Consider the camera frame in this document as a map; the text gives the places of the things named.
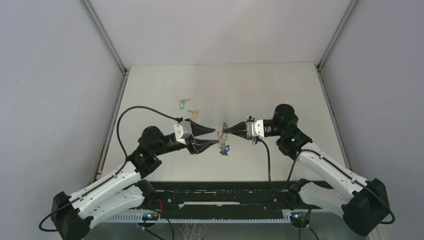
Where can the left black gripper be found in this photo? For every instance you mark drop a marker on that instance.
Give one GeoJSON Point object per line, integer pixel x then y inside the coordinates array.
{"type": "Point", "coordinates": [196, 145]}

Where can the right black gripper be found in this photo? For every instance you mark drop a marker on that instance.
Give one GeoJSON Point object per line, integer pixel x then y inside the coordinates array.
{"type": "Point", "coordinates": [242, 134]}

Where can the blue tag key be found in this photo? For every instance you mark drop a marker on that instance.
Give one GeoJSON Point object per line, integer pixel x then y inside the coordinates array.
{"type": "Point", "coordinates": [224, 151]}

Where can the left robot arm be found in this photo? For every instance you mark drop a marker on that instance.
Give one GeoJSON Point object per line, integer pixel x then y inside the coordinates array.
{"type": "Point", "coordinates": [126, 187]}

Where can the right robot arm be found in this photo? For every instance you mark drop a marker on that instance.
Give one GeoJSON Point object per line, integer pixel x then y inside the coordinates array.
{"type": "Point", "coordinates": [362, 204]}

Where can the orange tag key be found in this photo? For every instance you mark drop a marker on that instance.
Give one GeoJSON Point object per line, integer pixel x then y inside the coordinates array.
{"type": "Point", "coordinates": [194, 114]}

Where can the green tag key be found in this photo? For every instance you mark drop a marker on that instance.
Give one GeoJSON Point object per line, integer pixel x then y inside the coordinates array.
{"type": "Point", "coordinates": [182, 103]}

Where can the left circuit board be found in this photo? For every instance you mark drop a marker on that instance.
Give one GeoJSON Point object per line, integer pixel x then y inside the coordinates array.
{"type": "Point", "coordinates": [150, 216]}

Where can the circuit board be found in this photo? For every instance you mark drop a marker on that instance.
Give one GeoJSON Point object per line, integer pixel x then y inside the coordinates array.
{"type": "Point", "coordinates": [150, 216]}
{"type": "Point", "coordinates": [298, 218]}

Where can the right circuit board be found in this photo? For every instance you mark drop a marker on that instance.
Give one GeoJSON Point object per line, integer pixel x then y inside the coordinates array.
{"type": "Point", "coordinates": [298, 218]}

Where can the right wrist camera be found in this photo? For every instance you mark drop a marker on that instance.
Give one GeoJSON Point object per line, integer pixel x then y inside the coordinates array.
{"type": "Point", "coordinates": [255, 129]}

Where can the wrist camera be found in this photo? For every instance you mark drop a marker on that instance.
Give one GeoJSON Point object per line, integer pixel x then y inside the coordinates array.
{"type": "Point", "coordinates": [182, 131]}
{"type": "Point", "coordinates": [255, 129]}

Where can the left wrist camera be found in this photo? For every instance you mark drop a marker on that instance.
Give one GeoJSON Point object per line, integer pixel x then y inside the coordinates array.
{"type": "Point", "coordinates": [182, 131]}

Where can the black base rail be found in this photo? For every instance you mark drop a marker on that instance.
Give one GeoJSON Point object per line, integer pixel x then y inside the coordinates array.
{"type": "Point", "coordinates": [218, 199]}

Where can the white cable duct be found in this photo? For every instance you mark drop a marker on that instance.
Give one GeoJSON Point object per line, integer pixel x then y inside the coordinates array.
{"type": "Point", "coordinates": [136, 217]}

